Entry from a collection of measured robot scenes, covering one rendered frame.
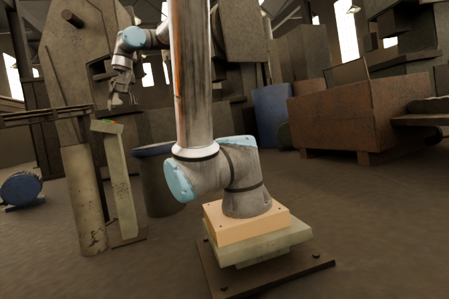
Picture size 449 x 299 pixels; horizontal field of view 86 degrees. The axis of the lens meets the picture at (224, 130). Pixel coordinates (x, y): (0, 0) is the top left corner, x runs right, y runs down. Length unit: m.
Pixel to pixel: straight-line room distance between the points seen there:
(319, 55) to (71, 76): 4.07
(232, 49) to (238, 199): 3.06
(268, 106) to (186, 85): 2.79
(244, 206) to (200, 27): 0.57
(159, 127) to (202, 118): 1.93
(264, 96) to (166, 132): 1.51
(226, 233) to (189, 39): 0.59
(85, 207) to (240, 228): 0.76
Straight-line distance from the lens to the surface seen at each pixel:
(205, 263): 0.98
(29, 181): 2.93
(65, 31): 3.72
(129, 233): 1.39
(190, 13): 0.66
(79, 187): 1.30
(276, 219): 0.88
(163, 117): 2.62
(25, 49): 10.20
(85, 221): 1.34
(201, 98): 0.67
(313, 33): 5.13
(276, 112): 3.40
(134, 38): 1.16
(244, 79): 4.12
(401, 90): 2.22
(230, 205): 0.88
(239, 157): 0.81
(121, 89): 1.26
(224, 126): 2.91
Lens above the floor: 0.52
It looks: 3 degrees down
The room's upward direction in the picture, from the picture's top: 10 degrees counter-clockwise
